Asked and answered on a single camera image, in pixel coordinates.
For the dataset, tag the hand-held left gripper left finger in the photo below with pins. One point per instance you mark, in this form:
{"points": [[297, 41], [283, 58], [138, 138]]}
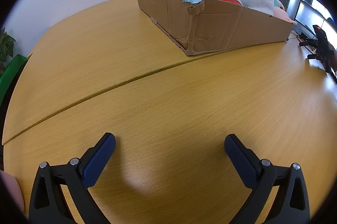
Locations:
{"points": [[98, 161]]}

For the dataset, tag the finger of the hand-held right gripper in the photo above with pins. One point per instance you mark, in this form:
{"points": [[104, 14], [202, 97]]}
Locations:
{"points": [[316, 56], [308, 42]]}

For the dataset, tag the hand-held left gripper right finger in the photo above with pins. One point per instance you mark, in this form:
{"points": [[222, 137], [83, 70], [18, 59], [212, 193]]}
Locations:
{"points": [[241, 161]]}

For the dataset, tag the brown cardboard box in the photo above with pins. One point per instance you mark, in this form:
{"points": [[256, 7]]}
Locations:
{"points": [[223, 29]]}

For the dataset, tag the black power adapter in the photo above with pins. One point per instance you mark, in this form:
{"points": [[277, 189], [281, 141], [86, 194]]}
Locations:
{"points": [[303, 34]]}

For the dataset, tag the black monitor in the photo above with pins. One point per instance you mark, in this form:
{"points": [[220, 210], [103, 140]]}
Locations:
{"points": [[308, 8]]}

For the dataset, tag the pink and teal plush toy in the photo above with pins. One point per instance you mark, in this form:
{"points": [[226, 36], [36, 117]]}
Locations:
{"points": [[279, 12]]}

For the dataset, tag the pale pink blurred object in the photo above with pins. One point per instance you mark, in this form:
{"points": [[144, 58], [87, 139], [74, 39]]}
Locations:
{"points": [[11, 192]]}

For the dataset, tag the green chair back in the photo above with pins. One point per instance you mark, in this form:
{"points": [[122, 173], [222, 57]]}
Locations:
{"points": [[10, 69]]}

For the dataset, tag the green potted plant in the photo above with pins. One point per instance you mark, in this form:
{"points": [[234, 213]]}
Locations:
{"points": [[5, 45]]}

